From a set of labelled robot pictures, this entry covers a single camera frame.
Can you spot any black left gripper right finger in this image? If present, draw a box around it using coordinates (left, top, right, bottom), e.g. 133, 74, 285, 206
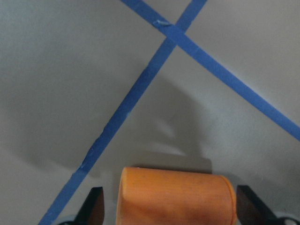
236, 185, 281, 225

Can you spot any plain orange cylinder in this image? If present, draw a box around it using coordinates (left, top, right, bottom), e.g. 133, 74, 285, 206
116, 167, 237, 225

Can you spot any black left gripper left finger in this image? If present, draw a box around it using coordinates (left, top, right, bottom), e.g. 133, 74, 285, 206
74, 187, 105, 225

